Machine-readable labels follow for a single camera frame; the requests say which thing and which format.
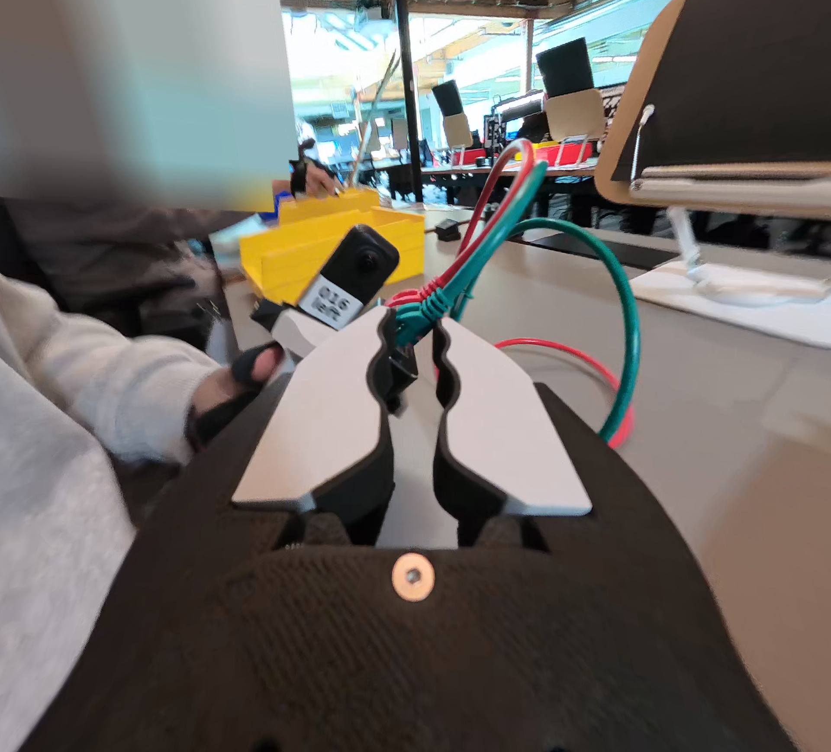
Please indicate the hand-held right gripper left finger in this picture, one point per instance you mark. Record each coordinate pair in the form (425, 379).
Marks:
(311, 434)

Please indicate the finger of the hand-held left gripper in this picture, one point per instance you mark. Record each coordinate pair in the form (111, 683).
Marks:
(302, 336)

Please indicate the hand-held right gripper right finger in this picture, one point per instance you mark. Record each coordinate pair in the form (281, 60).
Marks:
(513, 440)

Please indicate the yellow plastic bin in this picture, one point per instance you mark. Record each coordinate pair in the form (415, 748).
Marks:
(292, 265)
(331, 203)

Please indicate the black network adapter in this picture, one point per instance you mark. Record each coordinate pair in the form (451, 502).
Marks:
(399, 369)

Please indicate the person's left forearm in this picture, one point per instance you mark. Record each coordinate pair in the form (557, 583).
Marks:
(117, 375)

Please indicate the person's left hand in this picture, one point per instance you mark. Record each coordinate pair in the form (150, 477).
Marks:
(221, 388)

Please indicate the small black box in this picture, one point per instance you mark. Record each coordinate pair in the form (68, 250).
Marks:
(448, 231)

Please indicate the blue plastic bin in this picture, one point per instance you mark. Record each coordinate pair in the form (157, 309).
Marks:
(276, 210)

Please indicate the black and tan board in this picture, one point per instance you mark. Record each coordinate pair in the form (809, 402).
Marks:
(451, 109)
(571, 89)

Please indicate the black steel column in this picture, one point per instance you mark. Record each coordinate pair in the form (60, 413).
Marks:
(404, 50)

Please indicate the black desk mat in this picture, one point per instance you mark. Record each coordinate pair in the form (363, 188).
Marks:
(617, 252)

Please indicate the red plastic bin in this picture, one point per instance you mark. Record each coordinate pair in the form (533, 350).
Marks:
(565, 153)

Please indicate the white screen stand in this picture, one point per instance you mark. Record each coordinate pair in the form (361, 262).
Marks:
(714, 304)

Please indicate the wood-framed black screen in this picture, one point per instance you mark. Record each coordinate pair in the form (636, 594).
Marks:
(746, 50)

